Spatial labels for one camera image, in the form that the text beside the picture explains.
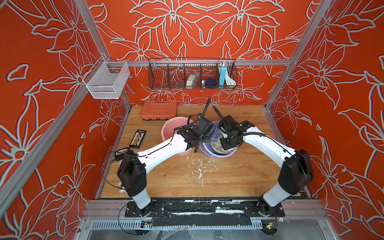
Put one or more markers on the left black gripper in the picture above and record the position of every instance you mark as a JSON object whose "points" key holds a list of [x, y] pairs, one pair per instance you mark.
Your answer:
{"points": [[208, 136]]}

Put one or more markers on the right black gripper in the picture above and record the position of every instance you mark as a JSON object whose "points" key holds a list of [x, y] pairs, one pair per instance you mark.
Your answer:
{"points": [[225, 146]]}

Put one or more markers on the purple plastic bucket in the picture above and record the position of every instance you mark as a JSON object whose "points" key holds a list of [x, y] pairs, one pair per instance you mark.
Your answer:
{"points": [[206, 147]]}

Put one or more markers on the yellow cloth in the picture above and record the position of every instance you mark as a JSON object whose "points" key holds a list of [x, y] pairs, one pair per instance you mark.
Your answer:
{"points": [[218, 148]]}

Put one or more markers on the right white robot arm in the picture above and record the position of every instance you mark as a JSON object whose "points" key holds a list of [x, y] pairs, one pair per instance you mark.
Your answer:
{"points": [[296, 167]]}

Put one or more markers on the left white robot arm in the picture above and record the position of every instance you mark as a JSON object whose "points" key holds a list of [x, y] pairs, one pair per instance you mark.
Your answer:
{"points": [[133, 168]]}

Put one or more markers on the pink plastic bucket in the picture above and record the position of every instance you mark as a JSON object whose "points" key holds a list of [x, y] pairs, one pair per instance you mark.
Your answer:
{"points": [[174, 142]]}

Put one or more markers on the red plastic tool case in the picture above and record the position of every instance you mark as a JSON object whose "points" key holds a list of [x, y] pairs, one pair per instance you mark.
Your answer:
{"points": [[159, 110]]}

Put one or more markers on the grey wrapped package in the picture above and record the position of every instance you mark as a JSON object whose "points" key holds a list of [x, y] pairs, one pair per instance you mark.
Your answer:
{"points": [[192, 81]]}

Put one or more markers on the dark blue round object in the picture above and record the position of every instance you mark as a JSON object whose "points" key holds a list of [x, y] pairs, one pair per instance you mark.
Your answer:
{"points": [[211, 83]]}

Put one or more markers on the black snack packet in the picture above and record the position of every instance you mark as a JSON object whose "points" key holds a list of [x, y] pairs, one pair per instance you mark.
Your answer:
{"points": [[138, 139]]}

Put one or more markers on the black wire wall basket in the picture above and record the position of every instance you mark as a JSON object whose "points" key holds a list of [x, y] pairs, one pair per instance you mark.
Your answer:
{"points": [[172, 73]]}

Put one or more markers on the white mesh wall basket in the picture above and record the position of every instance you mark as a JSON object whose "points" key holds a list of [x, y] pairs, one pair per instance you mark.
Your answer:
{"points": [[107, 83]]}

